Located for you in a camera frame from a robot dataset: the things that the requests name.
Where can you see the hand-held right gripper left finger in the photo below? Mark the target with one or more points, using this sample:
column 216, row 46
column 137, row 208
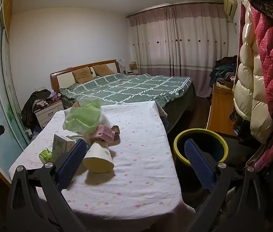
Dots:
column 71, row 164

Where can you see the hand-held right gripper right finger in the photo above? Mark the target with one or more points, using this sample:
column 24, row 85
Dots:
column 199, row 164

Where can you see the white carton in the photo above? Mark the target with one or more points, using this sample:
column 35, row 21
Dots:
column 60, row 146

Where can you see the dotted paper cup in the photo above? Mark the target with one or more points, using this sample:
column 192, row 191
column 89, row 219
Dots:
column 97, row 158

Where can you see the clear jar with green band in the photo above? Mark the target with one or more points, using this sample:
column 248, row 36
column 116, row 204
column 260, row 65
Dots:
column 45, row 154

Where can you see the yellow rimmed waste bin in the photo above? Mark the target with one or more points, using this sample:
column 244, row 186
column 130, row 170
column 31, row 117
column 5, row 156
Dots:
column 200, row 130

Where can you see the pink box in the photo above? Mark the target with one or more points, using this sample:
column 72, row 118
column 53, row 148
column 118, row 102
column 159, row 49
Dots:
column 103, row 131

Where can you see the green plastic bag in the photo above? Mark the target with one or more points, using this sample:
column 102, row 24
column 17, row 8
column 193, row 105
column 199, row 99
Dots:
column 83, row 118

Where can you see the sliding door wardrobe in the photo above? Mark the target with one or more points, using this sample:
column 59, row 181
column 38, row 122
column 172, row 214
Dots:
column 5, row 89

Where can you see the dark jacket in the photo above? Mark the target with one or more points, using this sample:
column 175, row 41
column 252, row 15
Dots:
column 33, row 101

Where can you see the white nightstand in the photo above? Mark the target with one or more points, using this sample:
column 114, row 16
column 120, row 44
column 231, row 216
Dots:
column 47, row 114

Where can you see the black garment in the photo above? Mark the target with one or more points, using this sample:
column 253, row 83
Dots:
column 244, row 130

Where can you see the wooden desk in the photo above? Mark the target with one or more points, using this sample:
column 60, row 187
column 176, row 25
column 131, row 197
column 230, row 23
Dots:
column 219, row 111

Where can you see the white dotted tablecloth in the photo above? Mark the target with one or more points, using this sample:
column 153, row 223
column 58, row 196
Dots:
column 138, row 162

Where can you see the purple clothes heap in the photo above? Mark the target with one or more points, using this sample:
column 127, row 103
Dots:
column 50, row 98

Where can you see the wooden bed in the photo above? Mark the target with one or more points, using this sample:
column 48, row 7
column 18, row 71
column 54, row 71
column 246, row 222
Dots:
column 63, row 77

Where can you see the brown bear face pillow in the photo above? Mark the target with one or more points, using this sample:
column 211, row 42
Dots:
column 83, row 75

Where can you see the clothes pile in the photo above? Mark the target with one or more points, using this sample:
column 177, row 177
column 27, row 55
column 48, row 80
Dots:
column 223, row 72

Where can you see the green checked duvet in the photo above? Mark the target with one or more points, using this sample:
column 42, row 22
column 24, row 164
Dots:
column 126, row 87

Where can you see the white puffer jacket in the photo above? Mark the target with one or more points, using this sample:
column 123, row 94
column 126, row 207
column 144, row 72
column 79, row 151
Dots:
column 247, row 82

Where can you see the plain brown pillow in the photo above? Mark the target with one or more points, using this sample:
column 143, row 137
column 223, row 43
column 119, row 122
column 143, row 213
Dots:
column 103, row 70

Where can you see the small cardboard box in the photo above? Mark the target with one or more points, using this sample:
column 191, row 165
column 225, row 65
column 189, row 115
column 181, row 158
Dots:
column 133, row 66

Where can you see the pink and white curtain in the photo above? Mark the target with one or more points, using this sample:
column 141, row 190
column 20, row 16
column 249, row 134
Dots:
column 175, row 41

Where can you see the red dotted coat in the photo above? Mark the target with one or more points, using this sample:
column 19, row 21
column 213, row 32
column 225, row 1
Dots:
column 271, row 53

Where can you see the wall air conditioner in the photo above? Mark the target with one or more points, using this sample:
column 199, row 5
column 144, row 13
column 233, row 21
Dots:
column 230, row 3

